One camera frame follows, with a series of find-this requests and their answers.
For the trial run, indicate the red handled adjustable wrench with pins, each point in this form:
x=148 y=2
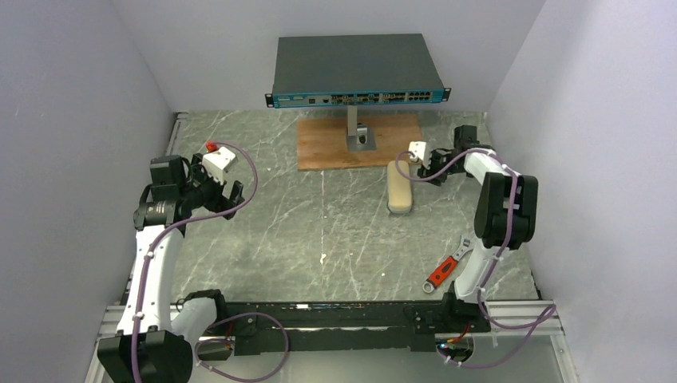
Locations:
x=445 y=268

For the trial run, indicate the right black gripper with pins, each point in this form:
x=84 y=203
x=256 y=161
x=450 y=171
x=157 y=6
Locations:
x=434 y=163

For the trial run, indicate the grey metal stand post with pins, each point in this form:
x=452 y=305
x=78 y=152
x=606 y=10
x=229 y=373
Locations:
x=359 y=136

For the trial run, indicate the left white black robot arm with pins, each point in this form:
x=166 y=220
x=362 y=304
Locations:
x=149 y=344

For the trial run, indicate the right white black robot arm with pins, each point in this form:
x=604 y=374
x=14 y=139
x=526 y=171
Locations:
x=505 y=215

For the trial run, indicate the teal grey network switch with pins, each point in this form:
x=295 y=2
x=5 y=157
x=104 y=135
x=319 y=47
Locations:
x=351 y=70

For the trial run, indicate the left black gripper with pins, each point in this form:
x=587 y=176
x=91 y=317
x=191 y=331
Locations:
x=219 y=191

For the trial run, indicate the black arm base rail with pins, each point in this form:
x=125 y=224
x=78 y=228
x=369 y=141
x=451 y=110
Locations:
x=415 y=325

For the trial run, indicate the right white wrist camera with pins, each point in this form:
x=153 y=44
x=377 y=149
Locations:
x=419 y=152

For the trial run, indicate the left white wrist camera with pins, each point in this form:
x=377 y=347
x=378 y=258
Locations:
x=218 y=161

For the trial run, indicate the wooden base board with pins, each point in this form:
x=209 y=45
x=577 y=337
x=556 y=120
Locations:
x=322 y=145

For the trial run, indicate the beige umbrella case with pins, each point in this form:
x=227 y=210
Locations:
x=399 y=189

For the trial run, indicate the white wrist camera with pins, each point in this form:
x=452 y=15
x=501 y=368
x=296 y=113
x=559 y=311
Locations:
x=419 y=152
x=218 y=161

